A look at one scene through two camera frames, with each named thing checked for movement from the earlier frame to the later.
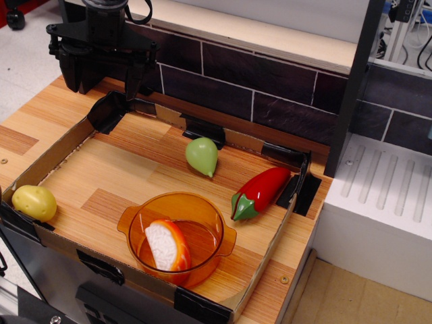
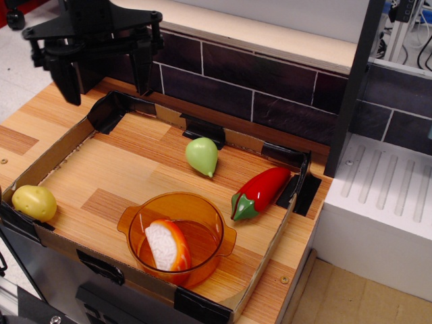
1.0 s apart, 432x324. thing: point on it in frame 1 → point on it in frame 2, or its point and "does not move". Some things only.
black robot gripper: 104,38 → 96,30
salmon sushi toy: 169,248 does not move
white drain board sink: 376,218 does not move
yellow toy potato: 38,202 does not move
